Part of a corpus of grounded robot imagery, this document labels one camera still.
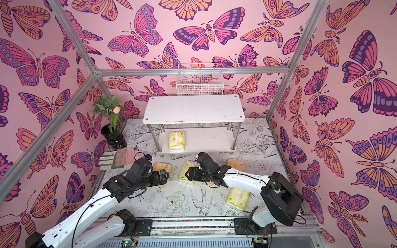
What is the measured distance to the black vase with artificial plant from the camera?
0.87 metres

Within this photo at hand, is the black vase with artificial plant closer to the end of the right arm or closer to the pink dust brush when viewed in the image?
the pink dust brush

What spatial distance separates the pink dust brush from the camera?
97 cm

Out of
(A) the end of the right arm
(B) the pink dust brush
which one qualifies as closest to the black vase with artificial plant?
(B) the pink dust brush
